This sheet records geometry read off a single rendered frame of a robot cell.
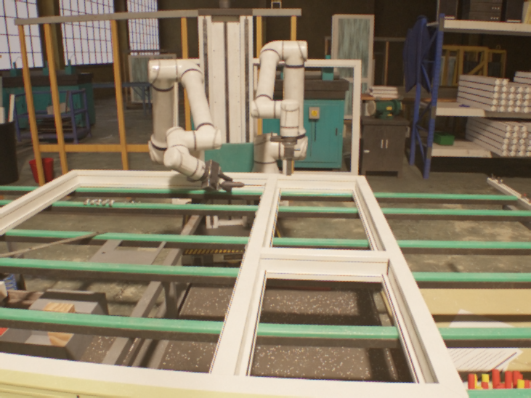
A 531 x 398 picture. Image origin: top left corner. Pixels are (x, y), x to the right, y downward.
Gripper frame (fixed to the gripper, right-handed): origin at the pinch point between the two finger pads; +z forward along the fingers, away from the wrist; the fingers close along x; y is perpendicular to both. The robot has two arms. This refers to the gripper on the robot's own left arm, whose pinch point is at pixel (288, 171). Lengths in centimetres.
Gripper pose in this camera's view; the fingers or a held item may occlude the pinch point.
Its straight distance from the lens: 207.3
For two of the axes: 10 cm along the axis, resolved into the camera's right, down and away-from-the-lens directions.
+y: 10.0, 0.3, -0.8
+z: 0.0, 9.5, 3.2
